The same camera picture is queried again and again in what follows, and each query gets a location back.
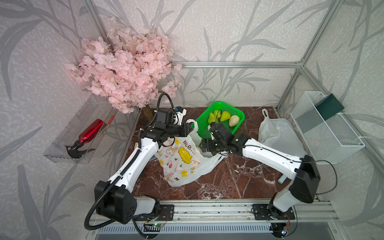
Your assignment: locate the green plastic perforated basket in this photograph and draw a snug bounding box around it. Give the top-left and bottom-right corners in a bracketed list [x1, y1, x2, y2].
[196, 102, 245, 139]

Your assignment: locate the white plastic bag near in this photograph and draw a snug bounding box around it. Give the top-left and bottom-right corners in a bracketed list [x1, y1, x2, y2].
[258, 109, 307, 158]

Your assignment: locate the patterned white plastic bag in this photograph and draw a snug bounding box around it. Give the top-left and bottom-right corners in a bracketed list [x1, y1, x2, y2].
[155, 119, 225, 187]

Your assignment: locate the dark green card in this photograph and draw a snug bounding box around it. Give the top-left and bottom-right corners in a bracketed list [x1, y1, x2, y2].
[315, 94, 345, 121]

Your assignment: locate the green pear top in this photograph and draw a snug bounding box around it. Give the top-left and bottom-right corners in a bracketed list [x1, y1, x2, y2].
[220, 111, 231, 122]

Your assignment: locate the green pear with stem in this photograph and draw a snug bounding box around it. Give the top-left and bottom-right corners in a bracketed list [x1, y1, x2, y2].
[208, 113, 217, 125]

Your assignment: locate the green pear front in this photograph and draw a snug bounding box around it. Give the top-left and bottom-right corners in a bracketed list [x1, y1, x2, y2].
[213, 110, 222, 120]

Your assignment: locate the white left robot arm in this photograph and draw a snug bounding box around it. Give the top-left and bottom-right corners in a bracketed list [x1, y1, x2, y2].
[84, 107, 193, 231]

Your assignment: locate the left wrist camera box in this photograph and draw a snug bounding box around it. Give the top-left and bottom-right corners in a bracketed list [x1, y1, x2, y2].
[174, 107, 187, 126]

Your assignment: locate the red black hair brush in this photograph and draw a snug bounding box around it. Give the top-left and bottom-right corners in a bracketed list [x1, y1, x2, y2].
[66, 114, 116, 159]

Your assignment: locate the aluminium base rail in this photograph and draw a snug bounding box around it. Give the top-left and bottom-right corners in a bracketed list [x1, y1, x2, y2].
[92, 197, 340, 224]

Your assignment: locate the white pear far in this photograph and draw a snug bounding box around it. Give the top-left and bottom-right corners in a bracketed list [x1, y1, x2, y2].
[229, 115, 240, 127]

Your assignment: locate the white wire mesh basket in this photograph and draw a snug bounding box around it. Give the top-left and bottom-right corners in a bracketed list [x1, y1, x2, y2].
[291, 92, 366, 164]

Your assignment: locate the pink cherry blossom tree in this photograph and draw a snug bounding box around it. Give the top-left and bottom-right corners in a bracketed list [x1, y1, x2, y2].
[64, 17, 182, 114]

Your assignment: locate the clear acrylic wall shelf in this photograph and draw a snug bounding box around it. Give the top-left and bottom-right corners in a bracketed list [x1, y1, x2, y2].
[44, 96, 118, 164]

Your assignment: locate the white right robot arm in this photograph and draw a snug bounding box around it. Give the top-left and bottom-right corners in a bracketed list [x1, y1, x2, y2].
[199, 123, 321, 219]

